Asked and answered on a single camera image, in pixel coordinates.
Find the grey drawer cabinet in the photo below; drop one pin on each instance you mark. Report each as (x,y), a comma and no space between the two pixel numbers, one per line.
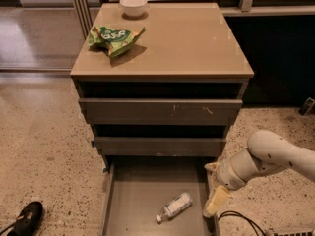
(187,52)

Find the floor vent grille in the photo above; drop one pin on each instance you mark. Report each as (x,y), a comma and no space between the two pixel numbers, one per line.
(290,232)

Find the clear plastic water bottle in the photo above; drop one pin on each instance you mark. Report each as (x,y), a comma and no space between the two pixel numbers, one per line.
(174,207)

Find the black shoe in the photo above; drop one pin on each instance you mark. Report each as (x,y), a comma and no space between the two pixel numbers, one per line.
(27,221)

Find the top grey drawer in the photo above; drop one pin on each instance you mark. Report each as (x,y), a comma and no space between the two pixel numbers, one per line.
(213,112)

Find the middle grey drawer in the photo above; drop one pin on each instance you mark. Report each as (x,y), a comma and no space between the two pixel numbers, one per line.
(160,146)

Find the white ceramic bowl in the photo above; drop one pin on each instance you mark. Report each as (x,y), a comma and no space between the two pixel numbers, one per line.
(133,8)

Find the small dark floor object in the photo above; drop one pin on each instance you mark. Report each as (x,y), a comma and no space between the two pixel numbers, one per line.
(307,106)

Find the bottom grey open drawer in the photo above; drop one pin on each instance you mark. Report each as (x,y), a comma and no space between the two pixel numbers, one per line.
(139,186)

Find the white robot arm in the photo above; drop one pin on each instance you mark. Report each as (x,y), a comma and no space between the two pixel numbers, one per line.
(267,153)

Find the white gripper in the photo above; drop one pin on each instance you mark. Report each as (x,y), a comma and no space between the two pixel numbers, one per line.
(227,175)

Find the green crumpled snack bag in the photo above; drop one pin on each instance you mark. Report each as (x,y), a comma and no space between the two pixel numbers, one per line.
(114,41)

